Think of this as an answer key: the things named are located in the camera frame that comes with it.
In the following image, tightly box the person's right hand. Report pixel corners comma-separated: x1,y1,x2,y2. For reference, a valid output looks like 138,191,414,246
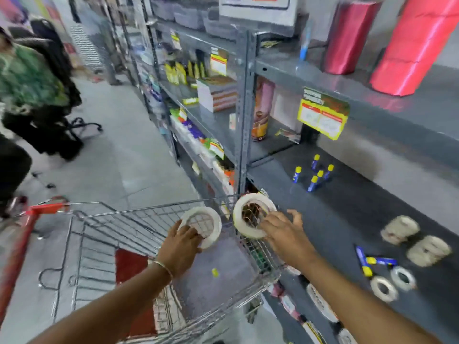
258,209,318,271

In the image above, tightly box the person's left hand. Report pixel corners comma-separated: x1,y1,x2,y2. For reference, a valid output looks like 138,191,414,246
156,220,203,280

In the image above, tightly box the person's left forearm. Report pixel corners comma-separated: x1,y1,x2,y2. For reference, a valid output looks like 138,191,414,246
28,262,173,344

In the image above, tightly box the person's right forearm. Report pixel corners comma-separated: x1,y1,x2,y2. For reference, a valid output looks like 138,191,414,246
287,254,442,344

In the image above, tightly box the red flat item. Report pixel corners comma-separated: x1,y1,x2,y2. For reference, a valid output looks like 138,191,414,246
114,248,159,339

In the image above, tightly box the row of colourful stationery packets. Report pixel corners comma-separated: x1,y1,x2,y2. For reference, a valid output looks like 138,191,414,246
168,107,236,197

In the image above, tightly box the large white packaged tape roll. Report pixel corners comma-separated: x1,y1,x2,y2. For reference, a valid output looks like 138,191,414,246
306,282,340,323

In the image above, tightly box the orange cylindrical can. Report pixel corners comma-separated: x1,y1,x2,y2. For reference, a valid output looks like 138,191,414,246
251,76,275,142

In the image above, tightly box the yellow shelf price tag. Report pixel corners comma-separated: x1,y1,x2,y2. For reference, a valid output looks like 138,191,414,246
296,87,350,141

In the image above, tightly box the grey metal shelving unit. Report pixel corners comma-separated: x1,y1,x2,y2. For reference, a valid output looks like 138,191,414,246
108,0,459,344

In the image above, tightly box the stack of beige tape rolls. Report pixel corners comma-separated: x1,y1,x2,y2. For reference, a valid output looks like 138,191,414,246
406,235,453,268
380,215,420,246

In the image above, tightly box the stack of white orange notepads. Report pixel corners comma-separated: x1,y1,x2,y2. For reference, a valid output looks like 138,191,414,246
196,76,238,113

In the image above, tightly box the black wheeled chair base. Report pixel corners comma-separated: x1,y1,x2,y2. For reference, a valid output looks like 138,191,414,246
66,117,103,141

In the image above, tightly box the row of yellow bottles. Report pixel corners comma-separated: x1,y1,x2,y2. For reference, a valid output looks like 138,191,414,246
164,61,207,86

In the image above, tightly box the yellow white shelf label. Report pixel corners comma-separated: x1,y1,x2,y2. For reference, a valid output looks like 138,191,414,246
210,47,229,77

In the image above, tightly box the blue white tube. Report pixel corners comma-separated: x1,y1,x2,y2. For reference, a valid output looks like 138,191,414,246
299,17,312,62

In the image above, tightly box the red foil wrap roll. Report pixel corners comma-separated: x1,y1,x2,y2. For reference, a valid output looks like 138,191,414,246
321,0,383,76
369,0,459,97

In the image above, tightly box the white sign board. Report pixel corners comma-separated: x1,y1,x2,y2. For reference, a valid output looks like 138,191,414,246
218,0,299,27

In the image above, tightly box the silver bracelet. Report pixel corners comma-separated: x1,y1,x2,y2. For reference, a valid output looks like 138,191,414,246
152,260,174,282

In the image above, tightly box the metal shopping cart red handle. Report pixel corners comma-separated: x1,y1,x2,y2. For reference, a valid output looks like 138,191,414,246
0,194,287,344

